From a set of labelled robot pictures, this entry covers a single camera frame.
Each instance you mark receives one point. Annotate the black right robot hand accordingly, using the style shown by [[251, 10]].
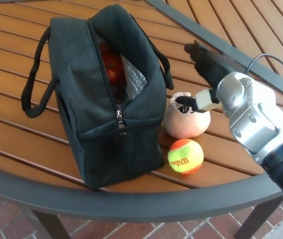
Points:
[[213, 67]]

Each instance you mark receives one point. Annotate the peach dumpling plush with sunglasses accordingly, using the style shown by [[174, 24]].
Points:
[[186, 124]]

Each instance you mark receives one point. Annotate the yellow orange tennis ball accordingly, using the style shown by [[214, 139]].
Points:
[[184, 156]]

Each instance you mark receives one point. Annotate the red apple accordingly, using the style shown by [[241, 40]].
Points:
[[112, 67]]

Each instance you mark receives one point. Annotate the black insulated lunch bag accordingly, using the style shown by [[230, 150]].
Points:
[[81, 99]]

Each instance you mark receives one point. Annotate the dark metal table leg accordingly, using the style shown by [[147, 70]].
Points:
[[255, 221], [49, 226]]

